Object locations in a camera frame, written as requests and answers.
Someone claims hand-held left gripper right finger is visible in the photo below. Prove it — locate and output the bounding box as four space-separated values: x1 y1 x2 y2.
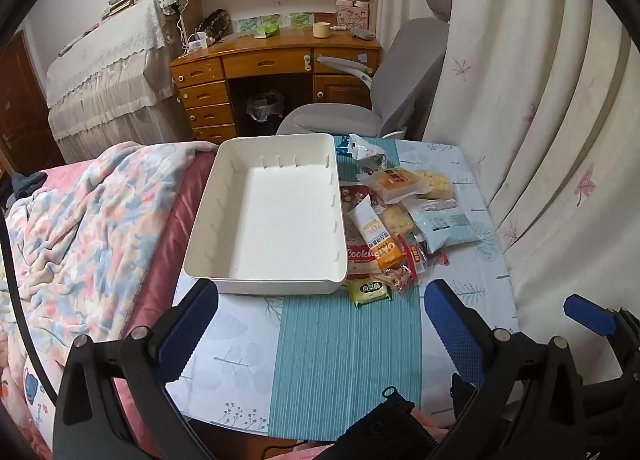
424 279 589 460

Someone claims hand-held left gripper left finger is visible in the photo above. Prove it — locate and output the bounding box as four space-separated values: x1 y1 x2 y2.
52 279 220 460

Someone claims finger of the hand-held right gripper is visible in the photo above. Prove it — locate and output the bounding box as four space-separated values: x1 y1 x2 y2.
563 293 618 337

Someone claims clear nut packet red label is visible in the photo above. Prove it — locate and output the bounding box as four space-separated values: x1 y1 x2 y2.
382 235 431 296

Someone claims red cookie packet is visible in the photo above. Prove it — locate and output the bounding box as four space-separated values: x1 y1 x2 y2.
340 183 388 276

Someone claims white plastic storage tray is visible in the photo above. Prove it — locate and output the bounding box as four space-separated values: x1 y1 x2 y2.
183 133 349 296

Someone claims white snack packet red text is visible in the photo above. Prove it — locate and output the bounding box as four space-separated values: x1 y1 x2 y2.
347 133 381 161

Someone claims pink bed sheet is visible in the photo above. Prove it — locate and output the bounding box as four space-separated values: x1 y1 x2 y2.
0 153 221 460

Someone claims small green yellow snack packet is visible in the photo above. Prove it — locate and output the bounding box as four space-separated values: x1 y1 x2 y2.
347 277 393 308

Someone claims small orange snack packet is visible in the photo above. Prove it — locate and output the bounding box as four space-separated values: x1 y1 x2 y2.
372 235 408 271

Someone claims light blue snack packet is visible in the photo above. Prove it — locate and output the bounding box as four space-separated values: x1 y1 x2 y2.
402 197 482 253

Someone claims clear round cracker packet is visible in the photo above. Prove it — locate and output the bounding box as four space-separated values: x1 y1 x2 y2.
377 203 417 237

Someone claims white and orange bar packet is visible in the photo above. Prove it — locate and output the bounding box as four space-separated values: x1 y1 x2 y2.
348 194 386 252

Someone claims clear bag of yellow cookies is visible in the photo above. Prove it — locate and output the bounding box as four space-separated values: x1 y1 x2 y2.
412 169 457 201

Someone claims orange bread packet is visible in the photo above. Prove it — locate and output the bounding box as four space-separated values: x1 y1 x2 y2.
361 167 426 205

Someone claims dark blue cloth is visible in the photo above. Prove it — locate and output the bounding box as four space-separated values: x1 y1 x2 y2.
10 173 48 201

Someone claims trash bin with plastic bag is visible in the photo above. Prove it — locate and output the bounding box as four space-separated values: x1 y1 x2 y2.
246 90 286 123

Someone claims grey office chair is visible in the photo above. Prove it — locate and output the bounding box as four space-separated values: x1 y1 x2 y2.
276 0 456 141

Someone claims white lace cover cloth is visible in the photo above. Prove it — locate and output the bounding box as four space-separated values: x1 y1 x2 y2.
45 0 193 166

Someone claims wooden desk with drawers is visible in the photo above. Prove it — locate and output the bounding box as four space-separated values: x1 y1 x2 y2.
170 30 383 146

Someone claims brown wooden door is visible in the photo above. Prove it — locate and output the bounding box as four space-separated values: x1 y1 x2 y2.
0 30 66 176

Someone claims camouflage pouch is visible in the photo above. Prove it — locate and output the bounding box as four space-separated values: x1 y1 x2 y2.
199 9 233 41

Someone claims printed cardboard box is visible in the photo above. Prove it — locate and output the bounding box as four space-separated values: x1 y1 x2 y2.
336 0 373 31

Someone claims black cable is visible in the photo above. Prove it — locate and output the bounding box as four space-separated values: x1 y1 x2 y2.
0 210 63 408

